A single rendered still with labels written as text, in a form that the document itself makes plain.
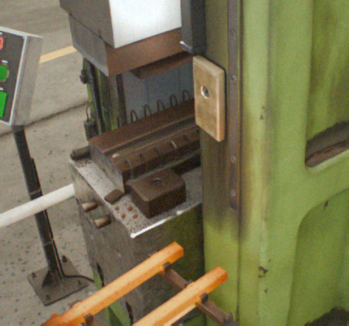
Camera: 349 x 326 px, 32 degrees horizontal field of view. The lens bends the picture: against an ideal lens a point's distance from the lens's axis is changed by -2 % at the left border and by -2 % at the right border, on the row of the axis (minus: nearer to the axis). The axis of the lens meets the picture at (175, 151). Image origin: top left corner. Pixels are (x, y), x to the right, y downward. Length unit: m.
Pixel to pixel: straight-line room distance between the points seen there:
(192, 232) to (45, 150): 1.91
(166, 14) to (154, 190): 0.44
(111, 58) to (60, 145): 2.07
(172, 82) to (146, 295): 0.65
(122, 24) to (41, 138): 2.26
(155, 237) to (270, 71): 0.61
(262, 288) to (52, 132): 2.28
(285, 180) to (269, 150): 0.11
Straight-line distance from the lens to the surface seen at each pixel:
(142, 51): 1.44
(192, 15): 1.23
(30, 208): 2.08
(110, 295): 1.31
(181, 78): 1.90
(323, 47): 1.29
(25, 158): 2.23
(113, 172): 1.64
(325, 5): 1.25
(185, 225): 1.60
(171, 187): 1.53
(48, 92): 3.96
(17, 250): 2.88
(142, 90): 1.83
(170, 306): 1.27
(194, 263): 1.72
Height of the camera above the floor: 1.97
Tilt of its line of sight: 37 degrees down
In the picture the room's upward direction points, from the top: 4 degrees counter-clockwise
